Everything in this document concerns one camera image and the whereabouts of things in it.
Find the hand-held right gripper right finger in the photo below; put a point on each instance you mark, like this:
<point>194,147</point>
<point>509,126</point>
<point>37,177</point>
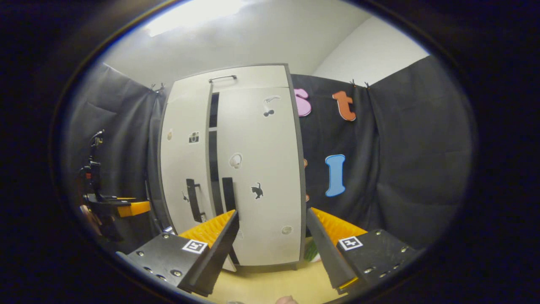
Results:
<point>325,253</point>

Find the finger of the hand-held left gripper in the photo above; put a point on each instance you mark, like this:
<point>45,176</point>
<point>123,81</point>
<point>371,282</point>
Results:
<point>135,208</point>

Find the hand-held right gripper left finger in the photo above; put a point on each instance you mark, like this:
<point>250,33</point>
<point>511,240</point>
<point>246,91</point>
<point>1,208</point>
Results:
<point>219,257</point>

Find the white cabinet door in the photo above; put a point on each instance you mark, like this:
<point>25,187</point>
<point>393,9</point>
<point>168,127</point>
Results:
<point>261,147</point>
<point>181,160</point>

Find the white and grey cabinet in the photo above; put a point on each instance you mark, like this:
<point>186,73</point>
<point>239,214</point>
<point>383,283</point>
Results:
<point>214,169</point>

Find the green striped watermelon-shaped pad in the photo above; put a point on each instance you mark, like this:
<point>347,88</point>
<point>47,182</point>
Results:
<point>311,252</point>

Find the black backdrop cloth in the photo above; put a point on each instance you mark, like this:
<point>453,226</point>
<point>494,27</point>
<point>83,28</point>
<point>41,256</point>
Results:
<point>400,169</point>

